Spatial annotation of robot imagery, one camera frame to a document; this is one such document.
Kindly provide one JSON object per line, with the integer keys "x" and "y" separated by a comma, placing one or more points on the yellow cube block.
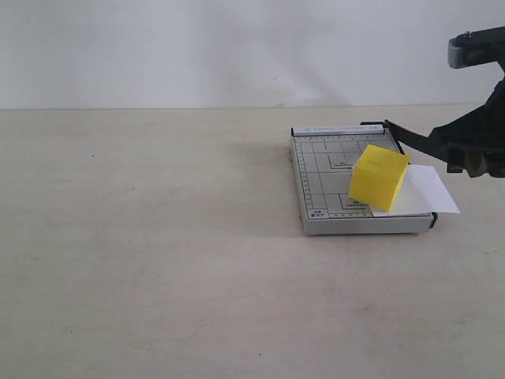
{"x": 378, "y": 176}

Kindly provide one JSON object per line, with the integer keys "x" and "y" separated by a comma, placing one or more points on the white paper sheet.
{"x": 422, "y": 192}

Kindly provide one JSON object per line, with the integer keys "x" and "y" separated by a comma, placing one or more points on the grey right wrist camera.
{"x": 476, "y": 48}

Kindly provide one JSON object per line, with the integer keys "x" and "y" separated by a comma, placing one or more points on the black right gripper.
{"x": 489, "y": 120}

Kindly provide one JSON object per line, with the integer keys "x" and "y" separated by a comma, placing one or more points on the grey paper cutter base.
{"x": 323, "y": 159}

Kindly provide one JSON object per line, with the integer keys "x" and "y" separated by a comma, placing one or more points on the black cutter blade arm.
{"x": 414, "y": 142}

